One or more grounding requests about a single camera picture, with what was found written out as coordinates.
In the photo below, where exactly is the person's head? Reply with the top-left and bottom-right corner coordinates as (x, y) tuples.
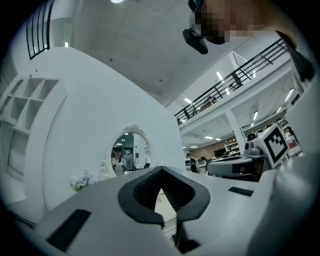
(187, 0), (278, 46)

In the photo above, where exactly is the black barred railing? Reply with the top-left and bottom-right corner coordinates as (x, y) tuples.
(26, 0), (55, 61)

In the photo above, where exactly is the black mezzanine railing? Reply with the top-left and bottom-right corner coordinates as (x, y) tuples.
(174, 37), (288, 126)

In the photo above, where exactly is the black head-worn camera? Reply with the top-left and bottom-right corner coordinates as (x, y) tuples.
(182, 28), (209, 55)

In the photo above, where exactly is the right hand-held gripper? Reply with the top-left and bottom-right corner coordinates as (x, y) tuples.
(206, 122), (303, 182)

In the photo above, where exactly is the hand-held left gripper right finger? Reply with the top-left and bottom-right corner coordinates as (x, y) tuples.
(161, 165), (275, 256)

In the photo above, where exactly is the group of white robot heads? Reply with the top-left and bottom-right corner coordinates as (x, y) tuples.
(244, 129), (264, 142)

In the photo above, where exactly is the oval mirror with ornate frame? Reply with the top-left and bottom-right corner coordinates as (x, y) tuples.
(100, 123), (156, 181)

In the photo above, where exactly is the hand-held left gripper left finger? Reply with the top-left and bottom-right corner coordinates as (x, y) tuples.
(34, 165), (181, 256)

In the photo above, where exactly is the white cubby shelf unit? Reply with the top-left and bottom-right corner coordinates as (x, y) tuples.
(0, 76), (67, 201)

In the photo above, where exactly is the person's white shirt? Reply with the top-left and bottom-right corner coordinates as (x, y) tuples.
(249, 57), (320, 256)

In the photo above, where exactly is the white goods shelf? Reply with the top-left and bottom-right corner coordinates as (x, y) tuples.
(224, 141), (241, 157)

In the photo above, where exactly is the blue artificial flower bouquet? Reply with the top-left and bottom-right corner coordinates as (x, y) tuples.
(69, 169), (96, 193)

